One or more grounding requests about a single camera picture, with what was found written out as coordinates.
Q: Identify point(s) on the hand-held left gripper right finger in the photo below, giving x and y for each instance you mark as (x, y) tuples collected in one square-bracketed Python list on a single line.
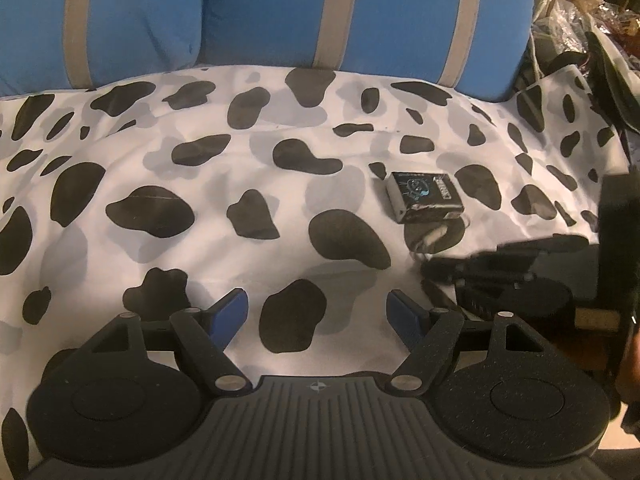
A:
[(402, 317)]

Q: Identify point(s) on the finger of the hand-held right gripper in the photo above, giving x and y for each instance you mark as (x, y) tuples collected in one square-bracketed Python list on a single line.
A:
[(545, 246), (475, 269)]

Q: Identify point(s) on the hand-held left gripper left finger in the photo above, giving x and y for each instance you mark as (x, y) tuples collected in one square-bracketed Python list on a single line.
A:
[(230, 317)]

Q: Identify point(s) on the black tissue pack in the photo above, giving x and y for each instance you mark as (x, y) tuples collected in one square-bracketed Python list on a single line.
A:
[(425, 195)]

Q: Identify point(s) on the cow-print blanket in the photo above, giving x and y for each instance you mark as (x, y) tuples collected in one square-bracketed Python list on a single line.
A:
[(200, 160)]

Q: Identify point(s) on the blue pillow with grey stripes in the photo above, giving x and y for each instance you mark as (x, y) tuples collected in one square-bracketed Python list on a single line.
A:
[(130, 20), (390, 15)]

